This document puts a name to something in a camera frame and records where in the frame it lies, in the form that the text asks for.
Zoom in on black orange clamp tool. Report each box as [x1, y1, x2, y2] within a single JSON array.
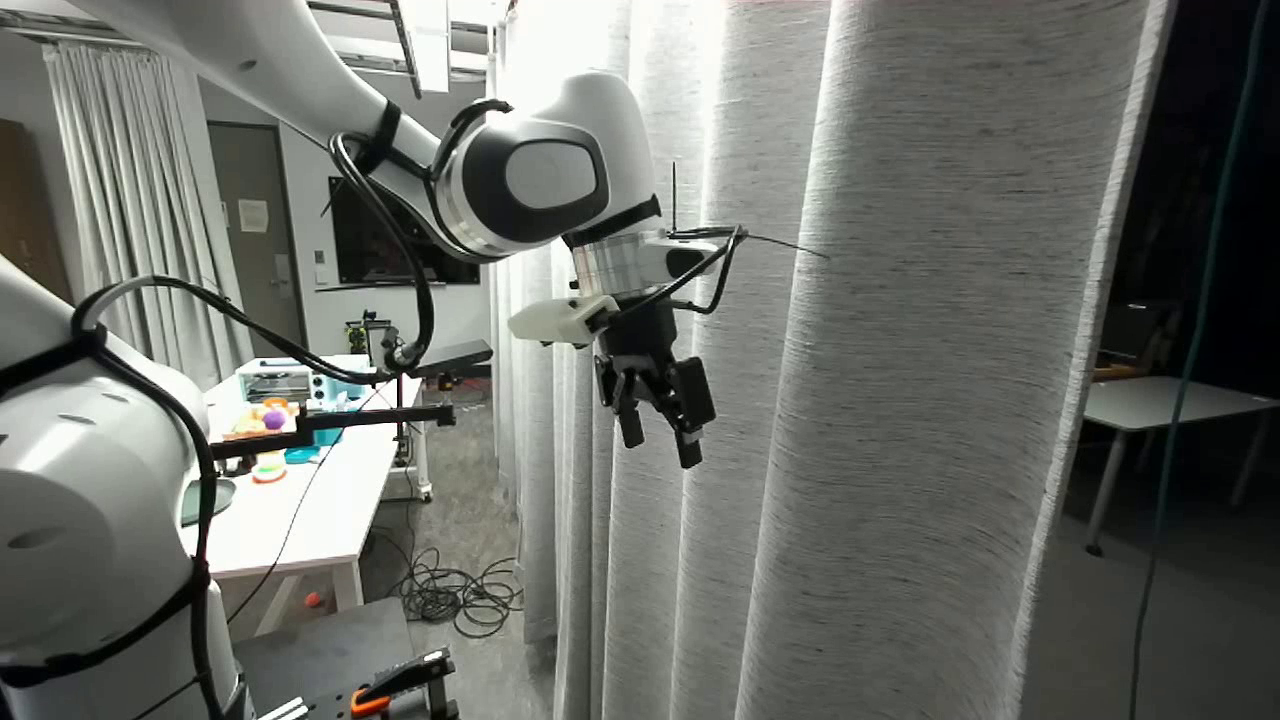
[[258, 648, 462, 720]]

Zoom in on white table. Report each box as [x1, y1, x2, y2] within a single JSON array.
[[1084, 376, 1280, 555], [207, 424, 408, 637]]

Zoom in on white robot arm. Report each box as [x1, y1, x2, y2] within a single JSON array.
[[0, 0, 716, 720]]

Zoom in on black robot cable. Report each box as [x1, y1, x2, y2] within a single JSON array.
[[0, 94, 750, 720]]

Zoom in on colourful toy items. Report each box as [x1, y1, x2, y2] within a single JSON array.
[[207, 361, 369, 485]]

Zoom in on white table right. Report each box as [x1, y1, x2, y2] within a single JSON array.
[[1084, 376, 1280, 555]]

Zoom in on white table left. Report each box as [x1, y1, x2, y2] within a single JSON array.
[[207, 424, 408, 637]]

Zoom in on black wall monitor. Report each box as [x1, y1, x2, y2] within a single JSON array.
[[329, 175, 478, 287]]

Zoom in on black horizontal bar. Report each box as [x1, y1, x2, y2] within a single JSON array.
[[207, 406, 455, 462]]

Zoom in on teal hanging cable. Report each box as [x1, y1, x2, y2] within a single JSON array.
[[1124, 0, 1270, 720]]

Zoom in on white background curtain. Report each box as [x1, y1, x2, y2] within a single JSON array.
[[39, 44, 251, 387]]

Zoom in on grey door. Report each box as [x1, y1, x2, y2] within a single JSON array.
[[207, 119, 305, 342]]

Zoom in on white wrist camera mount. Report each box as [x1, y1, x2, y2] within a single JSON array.
[[507, 297, 618, 347]]

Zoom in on black cables on floor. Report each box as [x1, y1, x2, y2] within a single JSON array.
[[394, 550, 527, 643]]

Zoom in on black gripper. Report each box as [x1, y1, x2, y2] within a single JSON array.
[[595, 307, 716, 469]]

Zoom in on white grey woven curtain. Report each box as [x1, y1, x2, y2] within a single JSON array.
[[497, 0, 1181, 720]]

